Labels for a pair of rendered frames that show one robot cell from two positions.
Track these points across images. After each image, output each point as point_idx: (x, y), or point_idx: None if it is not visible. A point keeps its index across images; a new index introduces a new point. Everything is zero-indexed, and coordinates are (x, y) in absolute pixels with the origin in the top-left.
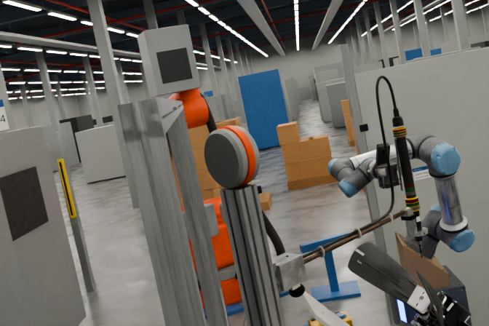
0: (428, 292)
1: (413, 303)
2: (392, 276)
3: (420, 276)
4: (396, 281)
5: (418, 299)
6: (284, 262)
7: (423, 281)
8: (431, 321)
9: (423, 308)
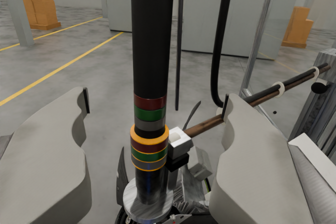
0: (193, 108)
1: (186, 217)
2: (214, 220)
3: (197, 103)
4: (208, 218)
5: (177, 221)
6: (330, 49)
7: (194, 107)
8: (169, 217)
9: (175, 217)
